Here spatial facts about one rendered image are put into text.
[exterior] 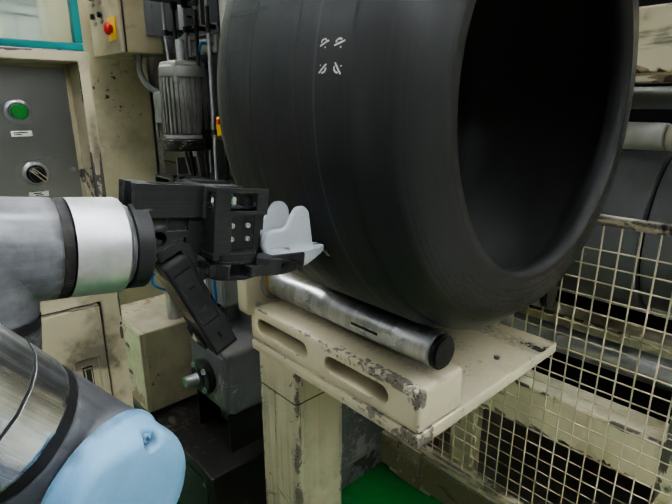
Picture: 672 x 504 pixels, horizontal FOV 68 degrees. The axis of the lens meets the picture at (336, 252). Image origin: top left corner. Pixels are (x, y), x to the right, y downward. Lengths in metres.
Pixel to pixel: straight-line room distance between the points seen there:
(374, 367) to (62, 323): 0.57
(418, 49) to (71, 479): 0.38
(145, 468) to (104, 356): 0.76
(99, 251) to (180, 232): 0.08
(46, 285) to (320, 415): 0.78
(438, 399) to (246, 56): 0.45
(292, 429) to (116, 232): 0.74
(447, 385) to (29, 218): 0.48
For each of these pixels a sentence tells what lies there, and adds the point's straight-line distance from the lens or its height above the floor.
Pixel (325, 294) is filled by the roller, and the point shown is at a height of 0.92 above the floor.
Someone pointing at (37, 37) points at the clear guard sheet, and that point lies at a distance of 0.97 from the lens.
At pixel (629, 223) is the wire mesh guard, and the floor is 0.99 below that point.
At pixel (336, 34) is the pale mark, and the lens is 0.46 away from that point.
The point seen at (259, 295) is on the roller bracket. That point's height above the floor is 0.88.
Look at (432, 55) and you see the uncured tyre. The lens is 0.46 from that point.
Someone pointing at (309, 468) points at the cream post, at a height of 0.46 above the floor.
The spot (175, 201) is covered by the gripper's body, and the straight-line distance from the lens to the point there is 0.43.
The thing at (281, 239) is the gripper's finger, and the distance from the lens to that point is 0.48.
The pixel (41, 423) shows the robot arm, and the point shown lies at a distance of 0.27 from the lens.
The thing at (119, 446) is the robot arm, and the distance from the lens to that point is 0.28.
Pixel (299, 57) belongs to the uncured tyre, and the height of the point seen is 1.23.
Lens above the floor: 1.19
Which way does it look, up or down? 16 degrees down
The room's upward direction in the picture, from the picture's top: straight up
